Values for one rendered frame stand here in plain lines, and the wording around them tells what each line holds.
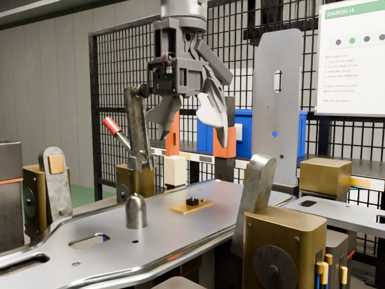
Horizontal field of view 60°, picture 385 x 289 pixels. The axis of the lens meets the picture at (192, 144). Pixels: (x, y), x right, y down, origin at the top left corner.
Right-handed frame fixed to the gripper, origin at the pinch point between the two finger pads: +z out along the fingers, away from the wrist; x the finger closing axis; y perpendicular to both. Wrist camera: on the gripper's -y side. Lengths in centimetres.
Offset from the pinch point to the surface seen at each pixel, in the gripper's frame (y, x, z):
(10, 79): -166, -558, -42
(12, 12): -148, -479, -132
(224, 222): 2.7, 9.3, 11.1
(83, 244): -13, -62, 41
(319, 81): -54, 0, -13
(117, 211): 10.7, -7.4, 11.1
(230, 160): -30.4, -13.6, 8.3
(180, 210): 3.7, 0.7, 10.8
